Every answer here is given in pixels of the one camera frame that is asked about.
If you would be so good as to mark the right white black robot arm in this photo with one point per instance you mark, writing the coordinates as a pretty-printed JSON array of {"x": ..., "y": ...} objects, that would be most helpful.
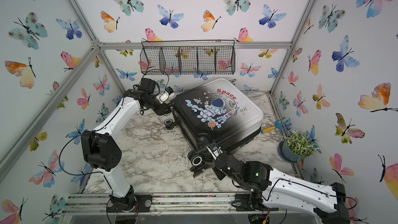
[{"x": 271, "y": 188}]

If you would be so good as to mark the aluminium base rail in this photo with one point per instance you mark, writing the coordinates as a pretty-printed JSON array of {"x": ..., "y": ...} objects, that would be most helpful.
[{"x": 180, "y": 204}]

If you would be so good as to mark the blue yellow garden rake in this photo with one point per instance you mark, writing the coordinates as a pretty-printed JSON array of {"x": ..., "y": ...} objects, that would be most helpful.
[{"x": 281, "y": 124}]

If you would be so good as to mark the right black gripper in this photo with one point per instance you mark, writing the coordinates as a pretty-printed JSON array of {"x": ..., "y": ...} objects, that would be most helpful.
[{"x": 216, "y": 172}]

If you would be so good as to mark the black wire wall basket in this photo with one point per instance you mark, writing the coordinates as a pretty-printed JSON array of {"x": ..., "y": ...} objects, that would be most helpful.
[{"x": 188, "y": 57}]

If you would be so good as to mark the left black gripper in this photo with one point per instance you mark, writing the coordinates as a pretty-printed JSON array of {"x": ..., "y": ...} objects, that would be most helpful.
[{"x": 163, "y": 110}]

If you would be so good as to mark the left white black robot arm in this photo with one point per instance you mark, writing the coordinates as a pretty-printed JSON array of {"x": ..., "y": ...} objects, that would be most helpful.
[{"x": 100, "y": 148}]

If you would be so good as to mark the flowering plant in grey pot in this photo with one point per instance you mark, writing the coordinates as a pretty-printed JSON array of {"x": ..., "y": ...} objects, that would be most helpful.
[{"x": 296, "y": 147}]

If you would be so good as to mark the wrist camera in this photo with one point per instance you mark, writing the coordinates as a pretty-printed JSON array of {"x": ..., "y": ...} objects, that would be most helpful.
[
  {"x": 214, "y": 150},
  {"x": 168, "y": 94}
]

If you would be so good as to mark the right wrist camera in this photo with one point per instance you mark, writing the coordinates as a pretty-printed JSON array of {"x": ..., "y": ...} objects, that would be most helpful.
[{"x": 214, "y": 150}]

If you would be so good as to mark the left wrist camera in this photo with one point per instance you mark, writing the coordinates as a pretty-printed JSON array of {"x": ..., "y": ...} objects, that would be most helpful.
[{"x": 168, "y": 94}]

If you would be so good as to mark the silver black space suitcase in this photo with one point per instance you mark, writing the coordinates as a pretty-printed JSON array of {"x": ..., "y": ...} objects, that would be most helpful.
[{"x": 214, "y": 112}]

